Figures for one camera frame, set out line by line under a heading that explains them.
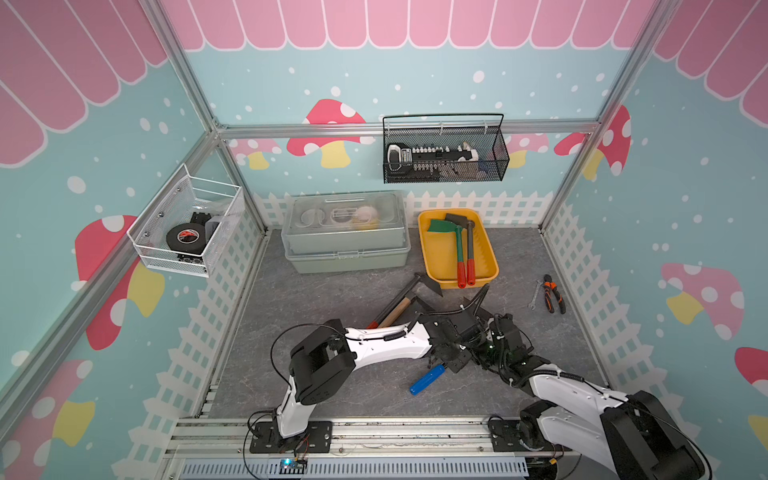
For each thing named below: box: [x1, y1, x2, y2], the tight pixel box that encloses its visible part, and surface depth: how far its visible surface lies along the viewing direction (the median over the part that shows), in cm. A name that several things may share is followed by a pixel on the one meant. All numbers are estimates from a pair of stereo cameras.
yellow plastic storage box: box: [418, 208, 499, 289], surface depth 111 cm
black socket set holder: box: [387, 142, 479, 174], surface depth 91 cm
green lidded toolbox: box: [281, 190, 411, 274], surface depth 101 cm
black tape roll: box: [166, 222, 206, 254], surface depth 70 cm
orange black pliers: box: [543, 274, 566, 315], surface depth 102 cm
